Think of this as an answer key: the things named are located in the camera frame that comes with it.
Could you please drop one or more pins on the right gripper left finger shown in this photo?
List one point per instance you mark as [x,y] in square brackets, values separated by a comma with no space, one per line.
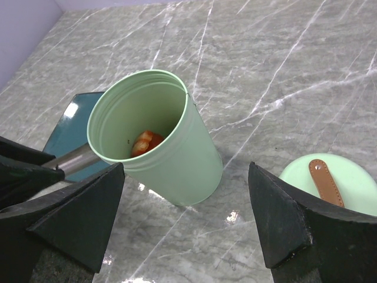
[61,236]

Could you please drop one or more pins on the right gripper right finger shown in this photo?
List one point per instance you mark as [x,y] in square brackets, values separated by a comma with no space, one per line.
[305,239]

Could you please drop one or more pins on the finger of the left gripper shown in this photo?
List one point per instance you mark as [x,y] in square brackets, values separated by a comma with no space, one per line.
[23,174]

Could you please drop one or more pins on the teal square plate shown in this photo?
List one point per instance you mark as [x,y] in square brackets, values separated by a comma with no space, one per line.
[71,130]

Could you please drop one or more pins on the pink bacon piece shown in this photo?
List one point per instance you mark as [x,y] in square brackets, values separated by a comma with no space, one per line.
[142,143]

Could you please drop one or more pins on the red sausage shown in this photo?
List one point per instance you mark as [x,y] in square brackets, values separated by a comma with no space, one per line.
[155,141]

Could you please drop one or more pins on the steel slotted tongs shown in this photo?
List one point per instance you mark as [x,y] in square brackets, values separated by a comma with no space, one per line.
[74,161]

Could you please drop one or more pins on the mint green canister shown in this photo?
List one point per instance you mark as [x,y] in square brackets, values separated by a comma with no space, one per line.
[186,167]

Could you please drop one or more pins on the mint green lid brown handle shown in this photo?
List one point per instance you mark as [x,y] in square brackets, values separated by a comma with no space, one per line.
[356,186]

